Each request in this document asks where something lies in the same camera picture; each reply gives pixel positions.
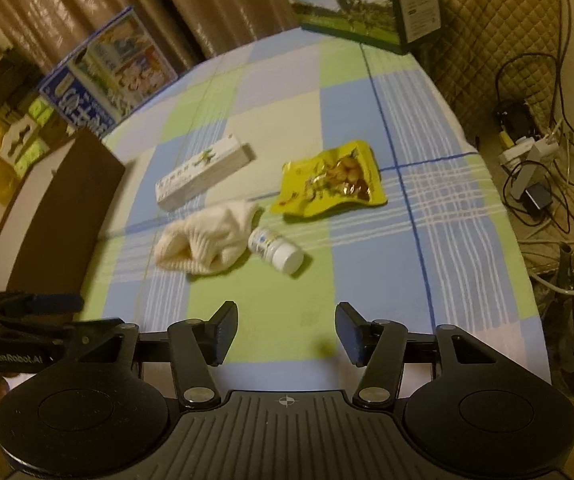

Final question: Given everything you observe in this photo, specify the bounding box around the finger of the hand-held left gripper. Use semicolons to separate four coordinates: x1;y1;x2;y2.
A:
0;317;125;346
0;292;85;319

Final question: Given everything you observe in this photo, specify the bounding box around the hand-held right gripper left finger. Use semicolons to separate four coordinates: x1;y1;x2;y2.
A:
67;301;240;408

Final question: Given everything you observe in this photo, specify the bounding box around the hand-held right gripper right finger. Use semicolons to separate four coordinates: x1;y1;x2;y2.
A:
334;302;510;408

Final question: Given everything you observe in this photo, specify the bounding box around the brown and white storage box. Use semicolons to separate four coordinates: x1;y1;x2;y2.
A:
0;129;128;297

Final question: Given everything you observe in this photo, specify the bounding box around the checked bedsheet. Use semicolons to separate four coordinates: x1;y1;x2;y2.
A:
80;27;555;396

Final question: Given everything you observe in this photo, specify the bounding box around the cream knitted sock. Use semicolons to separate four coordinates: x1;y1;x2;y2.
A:
154;199;263;277

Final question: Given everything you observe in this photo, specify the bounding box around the white pill bottle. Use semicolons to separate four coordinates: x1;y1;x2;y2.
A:
247;226;305;276

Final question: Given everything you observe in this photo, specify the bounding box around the yellow snack pouch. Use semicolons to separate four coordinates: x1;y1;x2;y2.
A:
270;140;389;218

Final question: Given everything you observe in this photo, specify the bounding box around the long white medicine box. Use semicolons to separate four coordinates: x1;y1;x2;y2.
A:
154;135;257;212

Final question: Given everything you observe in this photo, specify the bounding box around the white carved wooden rack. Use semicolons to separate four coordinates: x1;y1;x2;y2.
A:
0;115;38;161

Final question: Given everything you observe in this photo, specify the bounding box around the stack of green tissue packs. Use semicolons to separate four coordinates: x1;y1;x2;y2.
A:
10;95;53;176

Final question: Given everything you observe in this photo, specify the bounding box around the blue printed carton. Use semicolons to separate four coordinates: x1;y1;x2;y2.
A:
38;6;179;137

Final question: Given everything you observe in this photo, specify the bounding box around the black power adapter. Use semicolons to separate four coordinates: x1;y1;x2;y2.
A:
524;182;555;211

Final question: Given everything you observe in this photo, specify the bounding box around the white power strip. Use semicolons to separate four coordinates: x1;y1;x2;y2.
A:
498;132;560;198

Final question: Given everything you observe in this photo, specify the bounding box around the blue milk carton box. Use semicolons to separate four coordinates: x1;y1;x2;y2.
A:
272;0;445;56

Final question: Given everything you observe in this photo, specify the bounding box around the brown curtain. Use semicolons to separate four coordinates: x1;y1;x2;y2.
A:
0;0;303;78

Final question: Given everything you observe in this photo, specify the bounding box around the beige quilted headboard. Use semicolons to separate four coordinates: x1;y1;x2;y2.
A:
417;0;574;171

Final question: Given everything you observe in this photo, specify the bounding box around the white cable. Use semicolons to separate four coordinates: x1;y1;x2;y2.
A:
529;252;574;298

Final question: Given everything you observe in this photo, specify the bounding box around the black bag with handle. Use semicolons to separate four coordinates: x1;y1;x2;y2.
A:
0;37;43;116

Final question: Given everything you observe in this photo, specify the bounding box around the black power cable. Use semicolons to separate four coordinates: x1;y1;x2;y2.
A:
494;0;574;133

